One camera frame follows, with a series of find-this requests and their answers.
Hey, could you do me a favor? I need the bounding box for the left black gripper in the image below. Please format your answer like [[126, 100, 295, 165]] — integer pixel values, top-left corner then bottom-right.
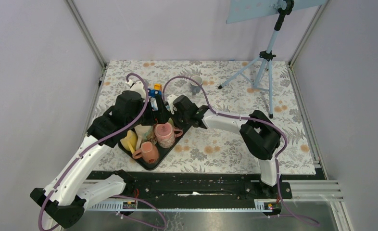
[[126, 94, 172, 130]]

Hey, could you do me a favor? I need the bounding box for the grey mug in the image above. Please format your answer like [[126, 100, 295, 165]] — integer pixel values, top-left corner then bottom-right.
[[190, 76, 203, 95]]

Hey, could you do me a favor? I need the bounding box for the light green mug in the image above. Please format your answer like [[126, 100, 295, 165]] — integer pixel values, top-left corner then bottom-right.
[[168, 118, 175, 127]]

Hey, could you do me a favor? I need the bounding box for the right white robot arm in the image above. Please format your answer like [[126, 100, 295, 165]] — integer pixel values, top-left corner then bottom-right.
[[166, 95, 280, 198]]

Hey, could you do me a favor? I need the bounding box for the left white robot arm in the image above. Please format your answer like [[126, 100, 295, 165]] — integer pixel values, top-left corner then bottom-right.
[[30, 90, 171, 231]]

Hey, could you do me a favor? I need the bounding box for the cream floral mug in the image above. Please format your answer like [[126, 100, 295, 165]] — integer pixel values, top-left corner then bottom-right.
[[134, 125, 155, 149]]

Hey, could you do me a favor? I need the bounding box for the salmon textured square mug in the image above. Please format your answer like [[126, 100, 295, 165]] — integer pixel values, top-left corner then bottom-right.
[[132, 141, 160, 164]]

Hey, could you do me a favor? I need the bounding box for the yellow mug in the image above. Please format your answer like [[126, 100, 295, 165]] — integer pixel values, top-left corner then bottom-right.
[[120, 130, 138, 154]]

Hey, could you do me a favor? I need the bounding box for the blue yellow toy truck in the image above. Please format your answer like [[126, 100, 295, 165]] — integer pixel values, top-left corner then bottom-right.
[[148, 83, 162, 111]]

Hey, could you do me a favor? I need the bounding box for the black plastic tray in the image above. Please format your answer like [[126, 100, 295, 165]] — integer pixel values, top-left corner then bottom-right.
[[118, 121, 191, 170]]

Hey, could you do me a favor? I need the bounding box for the floral tablecloth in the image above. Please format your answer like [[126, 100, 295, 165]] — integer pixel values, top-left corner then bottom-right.
[[94, 61, 315, 175]]

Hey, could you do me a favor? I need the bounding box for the light blue tripod stand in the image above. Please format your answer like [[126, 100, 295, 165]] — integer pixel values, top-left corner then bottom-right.
[[218, 0, 327, 119]]

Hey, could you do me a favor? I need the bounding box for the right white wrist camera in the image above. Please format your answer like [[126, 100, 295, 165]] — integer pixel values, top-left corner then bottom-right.
[[166, 94, 178, 114]]

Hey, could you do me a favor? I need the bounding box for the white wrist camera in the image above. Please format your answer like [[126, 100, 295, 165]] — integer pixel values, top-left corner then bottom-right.
[[166, 94, 178, 114], [126, 79, 148, 100]]

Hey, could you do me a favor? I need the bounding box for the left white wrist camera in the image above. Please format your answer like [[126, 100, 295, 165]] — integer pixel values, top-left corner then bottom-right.
[[126, 79, 148, 100]]

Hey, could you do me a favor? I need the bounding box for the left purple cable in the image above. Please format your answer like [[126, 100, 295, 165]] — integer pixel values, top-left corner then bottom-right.
[[38, 73, 150, 231]]

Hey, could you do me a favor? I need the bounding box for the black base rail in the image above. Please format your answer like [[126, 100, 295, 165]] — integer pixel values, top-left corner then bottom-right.
[[84, 170, 293, 211]]

